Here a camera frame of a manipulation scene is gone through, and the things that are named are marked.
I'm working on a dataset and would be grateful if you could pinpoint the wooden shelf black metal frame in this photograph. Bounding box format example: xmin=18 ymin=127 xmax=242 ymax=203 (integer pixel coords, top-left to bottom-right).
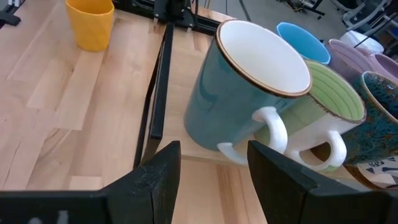
xmin=133 ymin=7 xmax=371 ymax=187

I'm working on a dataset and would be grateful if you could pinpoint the grey office chair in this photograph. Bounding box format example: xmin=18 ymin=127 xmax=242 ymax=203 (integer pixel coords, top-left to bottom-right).
xmin=329 ymin=0 xmax=392 ymax=32

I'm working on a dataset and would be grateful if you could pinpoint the purple mug brown rim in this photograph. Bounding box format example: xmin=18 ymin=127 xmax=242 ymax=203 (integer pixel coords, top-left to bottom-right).
xmin=325 ymin=39 xmax=398 ymax=85

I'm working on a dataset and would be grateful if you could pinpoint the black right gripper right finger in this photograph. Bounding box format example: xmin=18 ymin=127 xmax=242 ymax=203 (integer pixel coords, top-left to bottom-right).
xmin=248 ymin=139 xmax=398 ymax=224

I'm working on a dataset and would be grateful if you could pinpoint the dark teal patterned mug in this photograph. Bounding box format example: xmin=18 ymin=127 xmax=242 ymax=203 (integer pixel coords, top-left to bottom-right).
xmin=340 ymin=71 xmax=398 ymax=166

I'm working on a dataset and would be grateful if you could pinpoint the white mug black pattern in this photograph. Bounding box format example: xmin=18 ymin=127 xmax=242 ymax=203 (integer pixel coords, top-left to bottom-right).
xmin=345 ymin=155 xmax=398 ymax=190

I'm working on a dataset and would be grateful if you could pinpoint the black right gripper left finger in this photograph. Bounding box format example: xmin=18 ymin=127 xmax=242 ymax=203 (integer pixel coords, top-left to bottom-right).
xmin=0 ymin=140 xmax=182 ymax=224

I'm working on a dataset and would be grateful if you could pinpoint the yellow ribbed cup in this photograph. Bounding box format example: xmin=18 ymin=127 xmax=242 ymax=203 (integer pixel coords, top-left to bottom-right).
xmin=65 ymin=0 xmax=115 ymax=53

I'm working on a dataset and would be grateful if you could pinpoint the light blue cup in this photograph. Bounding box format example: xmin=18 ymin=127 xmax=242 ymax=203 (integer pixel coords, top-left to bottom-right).
xmin=275 ymin=21 xmax=331 ymax=65

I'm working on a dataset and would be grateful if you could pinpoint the teal mug white handle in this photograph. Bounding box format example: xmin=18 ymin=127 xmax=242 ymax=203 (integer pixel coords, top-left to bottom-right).
xmin=183 ymin=19 xmax=313 ymax=166

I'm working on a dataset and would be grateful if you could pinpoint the green mug white handle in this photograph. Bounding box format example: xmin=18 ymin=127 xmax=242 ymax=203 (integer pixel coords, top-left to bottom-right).
xmin=253 ymin=60 xmax=367 ymax=173

